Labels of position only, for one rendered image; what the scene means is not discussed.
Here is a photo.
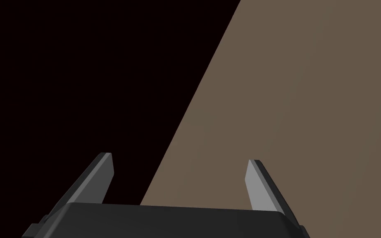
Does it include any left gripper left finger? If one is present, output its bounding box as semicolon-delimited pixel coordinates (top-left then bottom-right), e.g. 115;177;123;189
57;152;115;210

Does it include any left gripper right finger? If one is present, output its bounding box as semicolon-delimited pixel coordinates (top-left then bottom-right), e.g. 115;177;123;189
245;159;292;219

